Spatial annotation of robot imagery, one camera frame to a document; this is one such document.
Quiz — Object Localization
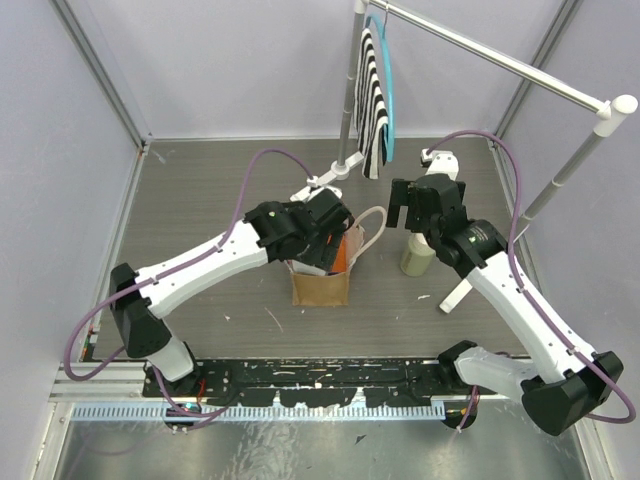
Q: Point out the orange bottle blue cap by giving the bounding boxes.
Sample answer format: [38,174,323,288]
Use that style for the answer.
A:
[328,234,348,275]

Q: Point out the brown canvas tote bag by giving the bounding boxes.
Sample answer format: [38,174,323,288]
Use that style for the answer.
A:
[285,206,387,307]

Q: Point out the white square bottle grey cap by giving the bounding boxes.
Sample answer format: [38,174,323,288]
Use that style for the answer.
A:
[290,260,327,276]

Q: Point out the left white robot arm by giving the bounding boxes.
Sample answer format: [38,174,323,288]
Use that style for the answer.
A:
[110,187,354,396]

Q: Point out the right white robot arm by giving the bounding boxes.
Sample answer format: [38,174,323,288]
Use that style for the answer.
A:
[386,174,624,436]

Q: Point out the black white striped cloth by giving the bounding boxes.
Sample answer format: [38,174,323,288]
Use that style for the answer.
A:
[353,28,389,180]

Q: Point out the teal clothes hanger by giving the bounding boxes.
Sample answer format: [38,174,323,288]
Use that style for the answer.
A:
[365,8,396,163]

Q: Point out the white silver clothes rack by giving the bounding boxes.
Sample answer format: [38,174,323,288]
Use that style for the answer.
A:
[288,0,640,315]

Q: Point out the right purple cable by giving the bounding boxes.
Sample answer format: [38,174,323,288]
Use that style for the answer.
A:
[418,130,639,426]

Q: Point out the purple cable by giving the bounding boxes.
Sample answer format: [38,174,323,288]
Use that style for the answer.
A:
[418,130,639,426]
[66,148,321,456]

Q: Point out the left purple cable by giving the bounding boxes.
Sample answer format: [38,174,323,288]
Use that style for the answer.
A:
[66,148,321,456]

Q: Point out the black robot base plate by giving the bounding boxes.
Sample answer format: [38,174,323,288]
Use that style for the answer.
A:
[165,358,471,408]

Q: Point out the slotted cable duct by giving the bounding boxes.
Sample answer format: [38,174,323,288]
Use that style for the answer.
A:
[70,401,446,422]

